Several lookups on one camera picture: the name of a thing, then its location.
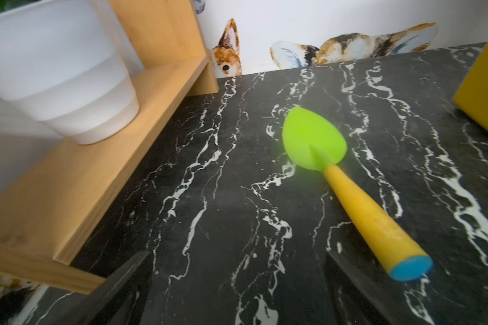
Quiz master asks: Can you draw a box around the wooden shelf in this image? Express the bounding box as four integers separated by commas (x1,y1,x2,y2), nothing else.
0,1,219,294

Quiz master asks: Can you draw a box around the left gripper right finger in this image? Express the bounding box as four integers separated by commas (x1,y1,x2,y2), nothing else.
324,253,399,324

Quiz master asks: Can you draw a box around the white flower pot plant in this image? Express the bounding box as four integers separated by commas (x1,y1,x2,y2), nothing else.
0,1,143,145

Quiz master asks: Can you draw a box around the green trowel yellow handle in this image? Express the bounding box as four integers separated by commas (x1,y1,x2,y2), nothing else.
282,107,433,282

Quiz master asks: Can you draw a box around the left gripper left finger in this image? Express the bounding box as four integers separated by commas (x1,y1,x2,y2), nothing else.
54,251,152,324

